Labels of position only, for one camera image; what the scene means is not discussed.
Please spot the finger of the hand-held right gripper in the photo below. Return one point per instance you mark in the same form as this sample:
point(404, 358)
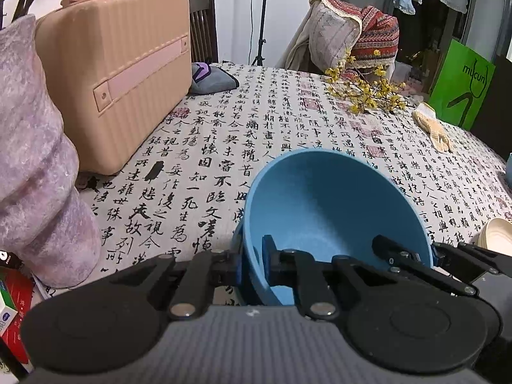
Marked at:
point(400, 260)
point(472, 260)

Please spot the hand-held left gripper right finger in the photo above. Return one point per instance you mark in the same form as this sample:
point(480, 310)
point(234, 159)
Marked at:
point(267, 260)

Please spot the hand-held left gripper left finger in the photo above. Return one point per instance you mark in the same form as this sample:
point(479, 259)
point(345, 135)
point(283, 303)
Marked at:
point(236, 272)

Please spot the calligraphy printed tablecloth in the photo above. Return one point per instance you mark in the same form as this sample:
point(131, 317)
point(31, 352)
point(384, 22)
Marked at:
point(280, 128)

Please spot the white yellow knit glove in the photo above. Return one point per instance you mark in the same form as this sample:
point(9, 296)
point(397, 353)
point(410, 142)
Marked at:
point(434, 128)

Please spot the black paper bag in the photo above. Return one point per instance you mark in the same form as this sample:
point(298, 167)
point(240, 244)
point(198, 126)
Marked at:
point(498, 112)

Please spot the yellow flower branch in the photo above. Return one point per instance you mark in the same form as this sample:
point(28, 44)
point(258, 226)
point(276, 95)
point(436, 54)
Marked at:
point(368, 92)

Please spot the green paper bag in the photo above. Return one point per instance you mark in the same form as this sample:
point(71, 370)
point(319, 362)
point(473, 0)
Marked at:
point(460, 88)

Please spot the grey purple cloth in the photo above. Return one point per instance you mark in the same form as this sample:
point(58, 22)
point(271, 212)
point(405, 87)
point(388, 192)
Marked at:
point(212, 80)

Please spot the beige draped cloth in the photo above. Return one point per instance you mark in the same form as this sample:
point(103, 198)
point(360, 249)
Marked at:
point(300, 48)

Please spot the studio light on stand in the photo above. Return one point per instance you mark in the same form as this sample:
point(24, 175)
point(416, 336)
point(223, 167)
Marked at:
point(260, 44)

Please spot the red patterned blanket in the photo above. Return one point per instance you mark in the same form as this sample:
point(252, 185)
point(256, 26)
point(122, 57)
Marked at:
point(380, 36)

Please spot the black device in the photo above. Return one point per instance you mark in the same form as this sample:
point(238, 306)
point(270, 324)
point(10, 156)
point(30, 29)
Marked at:
point(8, 259)

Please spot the red box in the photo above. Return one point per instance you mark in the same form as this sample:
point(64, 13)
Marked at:
point(18, 352)

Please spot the white quilted cushion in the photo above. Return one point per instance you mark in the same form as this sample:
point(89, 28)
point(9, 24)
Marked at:
point(332, 36)

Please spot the white blue box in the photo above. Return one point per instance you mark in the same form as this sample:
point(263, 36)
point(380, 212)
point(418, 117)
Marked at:
point(8, 320)

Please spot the pink small suitcase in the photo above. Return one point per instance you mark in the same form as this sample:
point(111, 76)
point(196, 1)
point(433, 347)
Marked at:
point(120, 68)

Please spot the dark wooden chair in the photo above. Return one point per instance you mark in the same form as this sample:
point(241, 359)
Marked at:
point(204, 28)

